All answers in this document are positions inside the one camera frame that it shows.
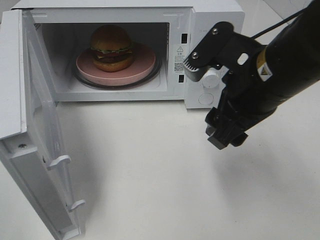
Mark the pink round plate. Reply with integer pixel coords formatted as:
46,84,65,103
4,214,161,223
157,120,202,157
75,43,157,87

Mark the glass microwave turntable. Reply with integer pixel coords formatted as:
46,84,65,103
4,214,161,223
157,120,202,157
72,58,162,90

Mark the white round door-release button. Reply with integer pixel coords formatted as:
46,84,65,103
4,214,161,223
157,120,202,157
198,93,214,106

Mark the toy burger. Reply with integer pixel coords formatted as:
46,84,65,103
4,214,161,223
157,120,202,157
90,24,134,72

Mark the white warning label sticker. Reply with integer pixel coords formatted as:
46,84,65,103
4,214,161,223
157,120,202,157
173,44,186,73

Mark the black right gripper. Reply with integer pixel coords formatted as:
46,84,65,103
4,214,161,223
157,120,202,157
185,21,276,150

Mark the white microwave oven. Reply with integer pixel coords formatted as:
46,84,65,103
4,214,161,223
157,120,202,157
12,0,245,109

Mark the white lower microwave knob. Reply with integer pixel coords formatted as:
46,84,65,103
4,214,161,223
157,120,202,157
201,68,221,89

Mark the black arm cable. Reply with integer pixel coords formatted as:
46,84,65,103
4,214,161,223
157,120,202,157
249,6,307,41

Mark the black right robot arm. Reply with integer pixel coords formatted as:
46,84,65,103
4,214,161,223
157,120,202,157
183,0,320,150

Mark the white microwave door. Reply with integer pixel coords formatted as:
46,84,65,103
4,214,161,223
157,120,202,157
0,9,85,240

